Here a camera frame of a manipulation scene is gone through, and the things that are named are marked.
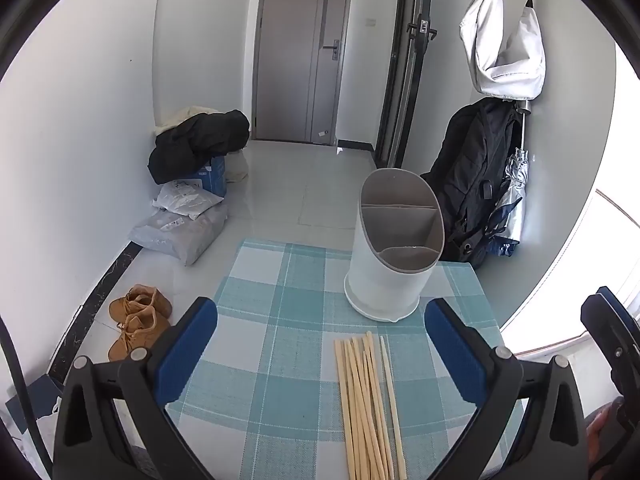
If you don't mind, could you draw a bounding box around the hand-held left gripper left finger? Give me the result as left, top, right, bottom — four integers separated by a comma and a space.
52, 296, 218, 480

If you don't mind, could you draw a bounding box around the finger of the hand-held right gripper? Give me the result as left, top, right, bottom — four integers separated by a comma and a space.
580, 286, 640, 411

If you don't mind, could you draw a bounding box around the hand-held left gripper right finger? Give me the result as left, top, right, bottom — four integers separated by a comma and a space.
424, 297, 591, 480

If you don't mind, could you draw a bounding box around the white grey utensil holder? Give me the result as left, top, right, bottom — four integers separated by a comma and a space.
344, 167, 445, 323

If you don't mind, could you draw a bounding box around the row of wooden chopsticks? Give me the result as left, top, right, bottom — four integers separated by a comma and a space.
334, 331, 408, 480

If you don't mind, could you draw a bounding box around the white shoulder bag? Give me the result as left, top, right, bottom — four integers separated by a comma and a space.
459, 0, 547, 100

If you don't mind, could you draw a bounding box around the person's right hand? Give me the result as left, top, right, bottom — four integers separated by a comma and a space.
586, 401, 623, 480

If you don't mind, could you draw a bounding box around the teal checkered tablecloth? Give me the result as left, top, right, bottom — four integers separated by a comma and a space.
165, 239, 526, 480

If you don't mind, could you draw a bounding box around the grey plastic package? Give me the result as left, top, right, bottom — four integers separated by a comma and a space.
129, 205, 229, 267

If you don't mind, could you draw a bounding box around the white plastic package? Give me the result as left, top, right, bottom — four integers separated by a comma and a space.
151, 178, 225, 220

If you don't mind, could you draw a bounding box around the dark blue board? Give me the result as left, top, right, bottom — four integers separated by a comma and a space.
5, 379, 66, 413

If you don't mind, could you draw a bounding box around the silver folded umbrella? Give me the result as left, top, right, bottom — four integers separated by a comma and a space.
492, 147, 530, 258

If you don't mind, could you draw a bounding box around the blue cardboard box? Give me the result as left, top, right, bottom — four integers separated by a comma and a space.
175, 155, 228, 196

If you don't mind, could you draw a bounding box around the black backpack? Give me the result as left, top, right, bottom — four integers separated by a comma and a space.
420, 99, 526, 268

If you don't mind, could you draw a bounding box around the beige sack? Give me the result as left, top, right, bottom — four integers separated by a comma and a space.
227, 152, 249, 182

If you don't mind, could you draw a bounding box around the black jacket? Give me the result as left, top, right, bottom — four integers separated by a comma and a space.
148, 109, 251, 185

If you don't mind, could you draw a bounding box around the metal coat rack pole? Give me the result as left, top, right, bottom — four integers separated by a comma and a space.
515, 100, 531, 151

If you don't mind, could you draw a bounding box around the black framed glass door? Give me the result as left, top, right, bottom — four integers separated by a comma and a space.
375, 0, 436, 168

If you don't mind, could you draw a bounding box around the grey entrance door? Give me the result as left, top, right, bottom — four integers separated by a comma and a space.
251, 0, 356, 146

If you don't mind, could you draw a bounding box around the black cable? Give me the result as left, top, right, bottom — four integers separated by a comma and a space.
0, 310, 53, 480

